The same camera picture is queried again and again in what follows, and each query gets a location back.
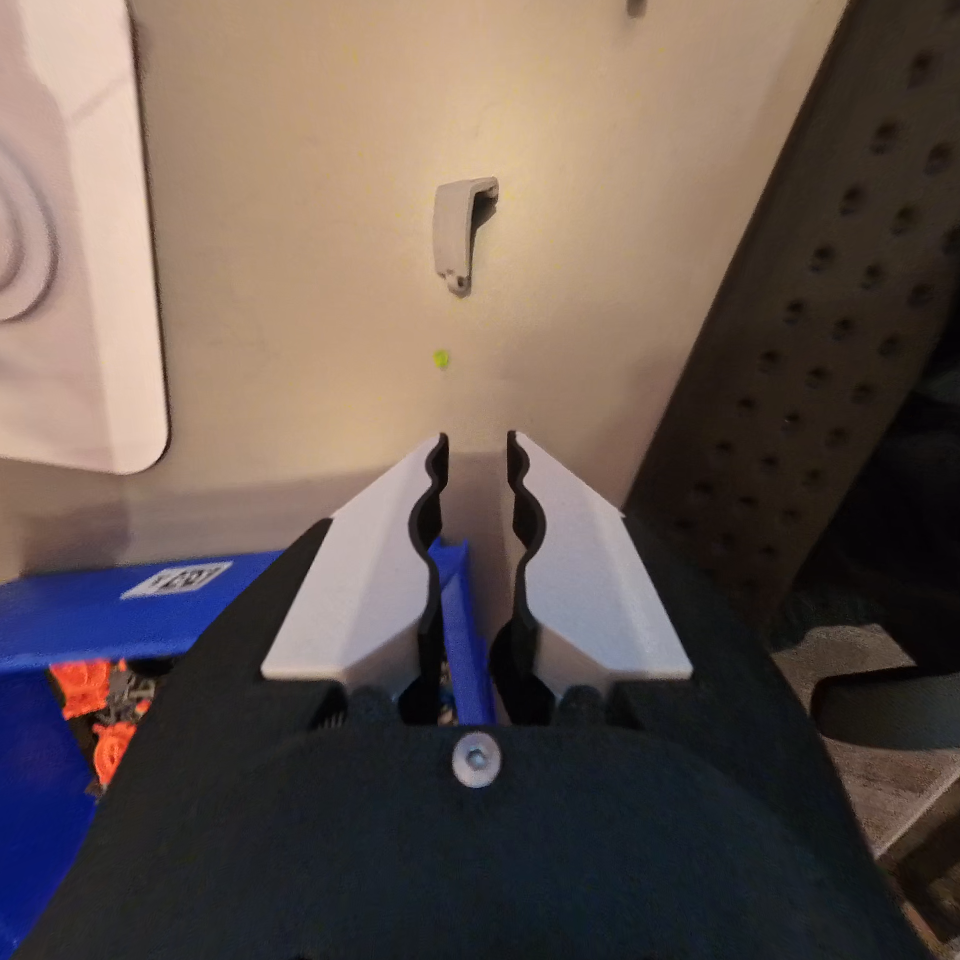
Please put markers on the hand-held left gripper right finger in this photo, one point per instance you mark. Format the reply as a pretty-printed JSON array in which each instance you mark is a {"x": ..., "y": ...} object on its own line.
[{"x": 600, "y": 592}]

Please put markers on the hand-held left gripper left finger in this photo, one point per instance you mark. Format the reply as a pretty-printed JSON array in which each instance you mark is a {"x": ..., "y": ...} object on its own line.
[{"x": 352, "y": 592}]

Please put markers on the pile of toy brick parts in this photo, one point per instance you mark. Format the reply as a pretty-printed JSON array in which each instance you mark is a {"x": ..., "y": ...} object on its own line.
[{"x": 90, "y": 690}]

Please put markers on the white stand with base plate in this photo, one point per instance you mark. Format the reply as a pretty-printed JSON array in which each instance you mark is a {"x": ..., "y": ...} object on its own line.
[{"x": 82, "y": 300}]

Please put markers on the blue plastic bin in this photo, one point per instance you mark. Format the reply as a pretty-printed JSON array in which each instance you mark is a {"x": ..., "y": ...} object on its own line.
[{"x": 75, "y": 622}]

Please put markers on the small grey curved brick piece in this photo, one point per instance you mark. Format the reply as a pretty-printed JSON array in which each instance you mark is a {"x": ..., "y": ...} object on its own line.
[{"x": 454, "y": 225}]

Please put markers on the black studded foam pad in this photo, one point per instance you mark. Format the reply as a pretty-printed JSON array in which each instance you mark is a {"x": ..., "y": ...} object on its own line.
[{"x": 810, "y": 337}]

